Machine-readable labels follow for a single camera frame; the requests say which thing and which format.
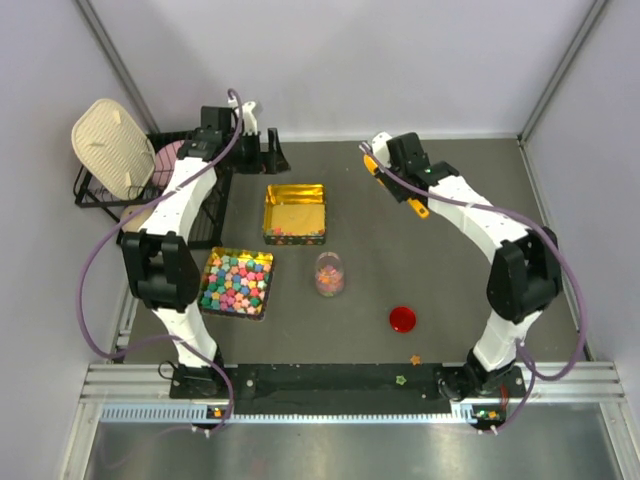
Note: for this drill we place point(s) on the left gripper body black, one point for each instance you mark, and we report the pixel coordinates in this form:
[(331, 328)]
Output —
[(257, 151)]

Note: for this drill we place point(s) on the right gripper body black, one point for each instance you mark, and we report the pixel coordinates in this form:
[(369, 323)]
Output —
[(396, 185)]

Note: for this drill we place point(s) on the orange plastic scoop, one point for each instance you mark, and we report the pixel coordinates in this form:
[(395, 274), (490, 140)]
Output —
[(398, 193)]

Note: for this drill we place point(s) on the green tin translucent star candies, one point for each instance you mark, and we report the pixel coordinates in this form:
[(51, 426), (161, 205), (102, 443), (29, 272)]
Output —
[(295, 214)]

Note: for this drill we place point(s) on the clear plastic cup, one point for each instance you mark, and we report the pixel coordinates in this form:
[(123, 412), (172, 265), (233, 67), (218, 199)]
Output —
[(329, 274)]

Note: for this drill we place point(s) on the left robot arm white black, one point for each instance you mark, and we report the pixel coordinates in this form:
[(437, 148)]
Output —
[(160, 268)]

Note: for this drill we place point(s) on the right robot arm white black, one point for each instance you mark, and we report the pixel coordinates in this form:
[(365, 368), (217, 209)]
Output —
[(524, 278)]

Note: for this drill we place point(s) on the tin with opaque star candies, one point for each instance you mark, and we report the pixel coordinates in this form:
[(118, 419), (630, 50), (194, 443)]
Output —
[(236, 283)]

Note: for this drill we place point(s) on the pink bowl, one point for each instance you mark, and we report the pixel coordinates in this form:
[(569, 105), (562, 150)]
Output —
[(165, 160)]

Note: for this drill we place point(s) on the red round lid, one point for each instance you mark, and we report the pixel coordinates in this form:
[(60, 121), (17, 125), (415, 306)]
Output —
[(402, 319)]

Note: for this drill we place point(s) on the beige round bowl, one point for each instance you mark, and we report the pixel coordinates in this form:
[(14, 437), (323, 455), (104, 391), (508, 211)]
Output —
[(134, 223)]

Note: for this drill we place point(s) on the beige ribbed tray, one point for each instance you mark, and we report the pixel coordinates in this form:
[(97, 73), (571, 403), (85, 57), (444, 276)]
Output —
[(113, 148)]

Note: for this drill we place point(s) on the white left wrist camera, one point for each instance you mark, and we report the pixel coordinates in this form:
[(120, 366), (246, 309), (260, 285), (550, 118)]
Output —
[(248, 115)]

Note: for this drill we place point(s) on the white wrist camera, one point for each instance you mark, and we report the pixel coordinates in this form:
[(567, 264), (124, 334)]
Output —
[(380, 148), (248, 115)]

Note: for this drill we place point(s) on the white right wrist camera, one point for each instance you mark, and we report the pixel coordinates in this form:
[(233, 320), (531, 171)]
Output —
[(380, 148)]

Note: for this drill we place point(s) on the black wire dish rack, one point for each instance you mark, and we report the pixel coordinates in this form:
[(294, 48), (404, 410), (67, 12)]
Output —
[(207, 229)]

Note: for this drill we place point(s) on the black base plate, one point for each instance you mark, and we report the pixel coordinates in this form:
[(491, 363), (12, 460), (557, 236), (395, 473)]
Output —
[(361, 388)]

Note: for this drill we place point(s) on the grey slotted cable duct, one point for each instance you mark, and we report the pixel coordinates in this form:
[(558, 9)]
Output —
[(209, 415)]

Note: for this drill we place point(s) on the aluminium frame rail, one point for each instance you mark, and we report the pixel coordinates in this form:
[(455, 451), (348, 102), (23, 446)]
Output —
[(575, 428)]

